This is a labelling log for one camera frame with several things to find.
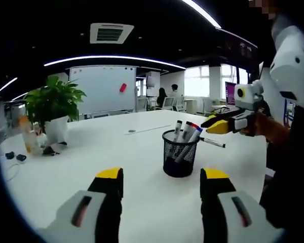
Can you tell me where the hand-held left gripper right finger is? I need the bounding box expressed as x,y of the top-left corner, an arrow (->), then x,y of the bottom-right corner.
200,167 -> 286,243

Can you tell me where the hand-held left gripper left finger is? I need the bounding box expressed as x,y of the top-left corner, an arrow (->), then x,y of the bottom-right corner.
36,167 -> 124,243

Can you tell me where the blue-capped whiteboard marker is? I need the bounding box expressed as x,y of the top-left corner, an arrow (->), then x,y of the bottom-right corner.
188,126 -> 203,144

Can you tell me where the black mesh pen holder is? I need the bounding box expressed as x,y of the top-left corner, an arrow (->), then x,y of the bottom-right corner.
162,129 -> 201,178

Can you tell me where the white whiteboard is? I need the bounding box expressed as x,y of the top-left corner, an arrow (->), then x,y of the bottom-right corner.
69,65 -> 137,116

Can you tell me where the person's right hand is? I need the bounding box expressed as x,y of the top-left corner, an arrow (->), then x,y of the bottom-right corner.
239,110 -> 271,137

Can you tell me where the purple screen monitor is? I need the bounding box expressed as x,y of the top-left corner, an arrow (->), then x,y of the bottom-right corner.
224,80 -> 238,105

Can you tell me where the bright window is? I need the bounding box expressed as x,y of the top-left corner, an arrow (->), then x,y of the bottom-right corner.
184,65 -> 210,97

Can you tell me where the white chest-worn device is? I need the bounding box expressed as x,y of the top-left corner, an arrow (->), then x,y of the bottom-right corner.
269,25 -> 304,110

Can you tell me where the ceiling light strip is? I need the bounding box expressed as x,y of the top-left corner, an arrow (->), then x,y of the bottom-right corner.
181,0 -> 222,29
43,55 -> 187,70
0,76 -> 18,95

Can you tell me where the small clear container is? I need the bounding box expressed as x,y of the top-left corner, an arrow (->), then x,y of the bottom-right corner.
32,122 -> 48,153

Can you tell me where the orange and white bottle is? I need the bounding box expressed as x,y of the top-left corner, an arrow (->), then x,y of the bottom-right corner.
18,115 -> 35,154

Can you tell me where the potted green plant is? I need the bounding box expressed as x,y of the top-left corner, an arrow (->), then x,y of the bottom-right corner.
24,74 -> 87,147

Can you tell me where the ceiling air conditioner vent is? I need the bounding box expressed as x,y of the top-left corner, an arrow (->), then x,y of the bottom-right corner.
90,22 -> 135,45

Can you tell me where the grey wall monitor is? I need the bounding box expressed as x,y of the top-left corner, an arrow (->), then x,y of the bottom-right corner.
146,75 -> 157,89

